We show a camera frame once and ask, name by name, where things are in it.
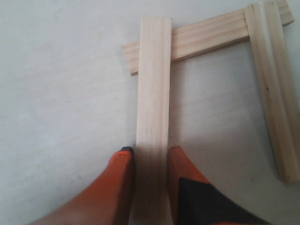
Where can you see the grooved wood block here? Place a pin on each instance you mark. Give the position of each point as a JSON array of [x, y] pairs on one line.
[[276, 83]]

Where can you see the plain wooden stick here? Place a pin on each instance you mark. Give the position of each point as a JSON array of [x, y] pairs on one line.
[[150, 201]]

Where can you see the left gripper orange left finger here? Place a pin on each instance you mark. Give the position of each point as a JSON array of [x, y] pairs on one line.
[[106, 201]]

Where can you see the wooden stick with holes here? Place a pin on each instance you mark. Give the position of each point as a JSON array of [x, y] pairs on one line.
[[204, 36]]

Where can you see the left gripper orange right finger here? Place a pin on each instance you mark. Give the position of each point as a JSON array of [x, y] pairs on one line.
[[195, 201]]

